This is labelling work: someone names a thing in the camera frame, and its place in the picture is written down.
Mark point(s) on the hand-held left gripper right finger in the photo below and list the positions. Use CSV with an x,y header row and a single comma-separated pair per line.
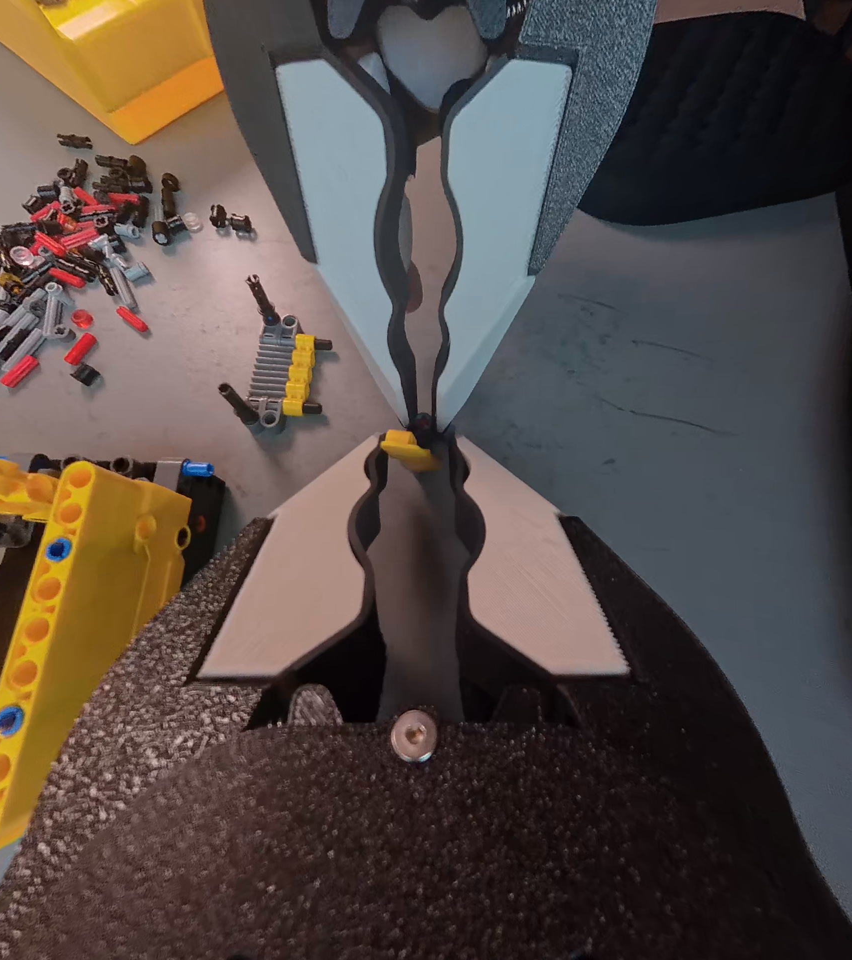
x,y
546,592

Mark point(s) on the yellow plastic parts bin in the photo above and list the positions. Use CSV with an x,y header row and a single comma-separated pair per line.
x,y
133,60

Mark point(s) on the yellow black lego robot build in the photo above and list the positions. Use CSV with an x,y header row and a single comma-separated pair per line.
x,y
111,540

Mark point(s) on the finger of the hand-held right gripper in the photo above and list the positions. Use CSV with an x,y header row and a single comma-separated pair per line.
x,y
508,172
343,187

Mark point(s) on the red round lego stud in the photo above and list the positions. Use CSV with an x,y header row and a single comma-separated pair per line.
x,y
82,320

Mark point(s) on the pile of small lego pins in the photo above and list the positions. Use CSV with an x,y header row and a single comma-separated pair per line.
x,y
58,240

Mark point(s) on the long black lego pin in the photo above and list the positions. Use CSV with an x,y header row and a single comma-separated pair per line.
x,y
73,140

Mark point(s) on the grey grille yellow lego subassembly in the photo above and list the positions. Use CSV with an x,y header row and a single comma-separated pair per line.
x,y
276,367

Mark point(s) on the black lego elbow connector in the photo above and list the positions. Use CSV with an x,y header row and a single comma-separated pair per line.
x,y
169,196

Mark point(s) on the person's right hand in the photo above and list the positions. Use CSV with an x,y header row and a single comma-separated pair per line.
x,y
413,289

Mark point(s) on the small black lego clip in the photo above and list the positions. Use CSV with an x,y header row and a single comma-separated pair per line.
x,y
85,373

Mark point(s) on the yellow grey lego arm assembly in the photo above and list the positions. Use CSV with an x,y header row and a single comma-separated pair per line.
x,y
411,450

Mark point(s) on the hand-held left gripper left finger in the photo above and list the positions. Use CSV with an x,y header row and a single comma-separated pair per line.
x,y
291,592

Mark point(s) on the thick red lego pin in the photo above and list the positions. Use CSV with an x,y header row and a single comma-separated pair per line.
x,y
81,347

